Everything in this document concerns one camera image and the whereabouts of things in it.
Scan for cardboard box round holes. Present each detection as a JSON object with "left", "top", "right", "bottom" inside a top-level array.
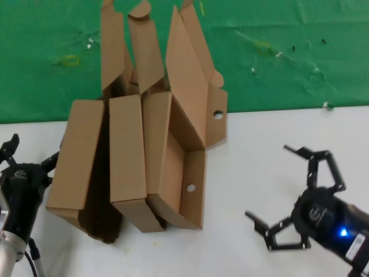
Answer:
[{"left": 142, "top": 0, "right": 229, "bottom": 230}]

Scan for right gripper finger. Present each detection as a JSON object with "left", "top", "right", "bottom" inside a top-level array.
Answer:
[
  {"left": 283, "top": 143, "right": 347, "bottom": 193},
  {"left": 244, "top": 211, "right": 312, "bottom": 252}
]

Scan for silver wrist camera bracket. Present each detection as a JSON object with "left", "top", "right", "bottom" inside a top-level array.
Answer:
[{"left": 0, "top": 186, "right": 11, "bottom": 232}]

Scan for closed-face cardboard box dark inside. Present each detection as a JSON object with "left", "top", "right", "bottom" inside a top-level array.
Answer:
[{"left": 46, "top": 0, "right": 135, "bottom": 245}]

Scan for yellow tape loop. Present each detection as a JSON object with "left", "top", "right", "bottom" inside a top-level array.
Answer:
[
  {"left": 255, "top": 42, "right": 274, "bottom": 55},
  {"left": 58, "top": 54, "right": 81, "bottom": 68}
]

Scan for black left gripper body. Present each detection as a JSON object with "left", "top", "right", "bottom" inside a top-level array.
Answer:
[{"left": 0, "top": 162, "right": 50, "bottom": 241}]

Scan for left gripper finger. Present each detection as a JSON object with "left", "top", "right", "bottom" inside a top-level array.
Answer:
[
  {"left": 0, "top": 133, "right": 21, "bottom": 168},
  {"left": 41, "top": 149, "right": 62, "bottom": 174}
]

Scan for narrow cardboard box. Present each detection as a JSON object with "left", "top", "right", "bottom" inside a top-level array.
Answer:
[{"left": 108, "top": 0, "right": 167, "bottom": 233}]

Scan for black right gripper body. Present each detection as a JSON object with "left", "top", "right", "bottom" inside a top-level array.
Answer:
[{"left": 290, "top": 186, "right": 369, "bottom": 269}]

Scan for green cloth backdrop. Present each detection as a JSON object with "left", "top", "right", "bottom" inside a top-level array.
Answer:
[{"left": 0, "top": 0, "right": 369, "bottom": 125}]

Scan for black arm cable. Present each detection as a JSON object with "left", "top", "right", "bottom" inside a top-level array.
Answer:
[{"left": 24, "top": 238, "right": 47, "bottom": 277}]

